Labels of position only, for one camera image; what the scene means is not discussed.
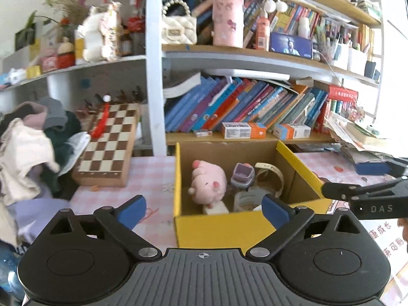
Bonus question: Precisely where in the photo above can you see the blue water jug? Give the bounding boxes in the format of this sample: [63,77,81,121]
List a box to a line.
[0,242,24,294]

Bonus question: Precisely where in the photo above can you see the orange white carton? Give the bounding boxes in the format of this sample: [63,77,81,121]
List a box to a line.
[273,123,311,140]
[222,122,267,140]

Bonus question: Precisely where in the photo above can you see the white quilted handbag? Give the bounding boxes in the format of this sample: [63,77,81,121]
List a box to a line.
[161,0,197,45]

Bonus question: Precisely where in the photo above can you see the yellow cardboard box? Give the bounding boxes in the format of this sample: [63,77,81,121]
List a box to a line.
[174,140,334,249]

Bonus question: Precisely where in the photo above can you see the set of upright textbooks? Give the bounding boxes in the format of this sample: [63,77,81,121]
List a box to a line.
[271,2,375,61]

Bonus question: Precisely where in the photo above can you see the small black box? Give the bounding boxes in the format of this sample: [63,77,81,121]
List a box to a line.
[364,60,381,82]

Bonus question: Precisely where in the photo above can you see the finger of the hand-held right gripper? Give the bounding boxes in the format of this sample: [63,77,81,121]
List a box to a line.
[355,157,408,178]
[321,177,408,202]

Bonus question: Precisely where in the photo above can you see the pink cylindrical container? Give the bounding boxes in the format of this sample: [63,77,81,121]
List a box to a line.
[212,0,245,48]

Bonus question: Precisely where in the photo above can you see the row of colourful books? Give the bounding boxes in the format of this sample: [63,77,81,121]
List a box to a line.
[164,72,329,134]

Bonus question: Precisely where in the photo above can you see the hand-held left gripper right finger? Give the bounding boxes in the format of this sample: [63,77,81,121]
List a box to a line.
[250,194,365,259]

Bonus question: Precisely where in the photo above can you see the pile of clothes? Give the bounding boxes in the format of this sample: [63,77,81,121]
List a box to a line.
[0,97,93,249]

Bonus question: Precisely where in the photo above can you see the red book set box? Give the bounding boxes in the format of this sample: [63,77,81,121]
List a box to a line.
[314,85,359,133]

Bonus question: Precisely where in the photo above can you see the red tassel pendant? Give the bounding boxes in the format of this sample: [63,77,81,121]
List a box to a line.
[90,94,112,139]

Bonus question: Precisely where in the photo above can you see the white square block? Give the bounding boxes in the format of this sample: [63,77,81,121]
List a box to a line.
[202,201,230,215]

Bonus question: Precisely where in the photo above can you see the cream wristwatch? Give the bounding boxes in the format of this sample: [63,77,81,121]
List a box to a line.
[254,162,285,198]

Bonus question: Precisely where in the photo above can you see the white pen holder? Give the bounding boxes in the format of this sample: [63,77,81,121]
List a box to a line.
[347,48,368,77]
[331,43,349,71]

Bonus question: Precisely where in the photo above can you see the white plush doll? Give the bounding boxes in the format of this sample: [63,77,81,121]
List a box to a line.
[76,2,123,63]

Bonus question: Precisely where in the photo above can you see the smartphone with lit screen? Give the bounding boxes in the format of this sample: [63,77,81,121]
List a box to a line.
[269,32,313,59]

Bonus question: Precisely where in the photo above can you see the pink plush toy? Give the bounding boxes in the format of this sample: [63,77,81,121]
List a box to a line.
[187,160,228,205]

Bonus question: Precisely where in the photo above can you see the pink checkered desktop cover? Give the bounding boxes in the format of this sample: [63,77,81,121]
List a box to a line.
[68,151,408,306]

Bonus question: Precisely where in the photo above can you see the dried flower bouquet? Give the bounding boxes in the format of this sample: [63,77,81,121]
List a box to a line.
[45,0,93,26]

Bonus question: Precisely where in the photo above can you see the white under-shelf lamp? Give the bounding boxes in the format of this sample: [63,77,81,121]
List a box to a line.
[201,68,291,82]

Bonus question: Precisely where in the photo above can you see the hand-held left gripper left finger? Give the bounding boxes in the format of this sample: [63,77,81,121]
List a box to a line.
[41,194,161,260]

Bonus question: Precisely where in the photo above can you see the pile of papers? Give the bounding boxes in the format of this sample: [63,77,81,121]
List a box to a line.
[325,115,399,168]

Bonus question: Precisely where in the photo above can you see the white wooden bookshelf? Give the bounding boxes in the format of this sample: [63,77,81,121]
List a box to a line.
[0,0,385,157]

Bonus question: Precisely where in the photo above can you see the person's right hand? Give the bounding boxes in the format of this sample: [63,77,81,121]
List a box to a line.
[398,219,408,251]

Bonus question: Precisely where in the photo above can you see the wooden chessboard box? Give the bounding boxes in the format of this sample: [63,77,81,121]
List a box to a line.
[72,103,141,188]

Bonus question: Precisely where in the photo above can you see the purple smart watch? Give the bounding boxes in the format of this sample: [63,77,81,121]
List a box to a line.
[230,162,256,188]

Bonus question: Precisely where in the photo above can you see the clear tape roll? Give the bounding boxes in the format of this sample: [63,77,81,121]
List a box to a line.
[234,189,266,212]

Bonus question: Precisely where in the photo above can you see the peach lotion bottle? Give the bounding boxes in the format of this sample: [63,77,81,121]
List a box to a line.
[255,16,271,51]

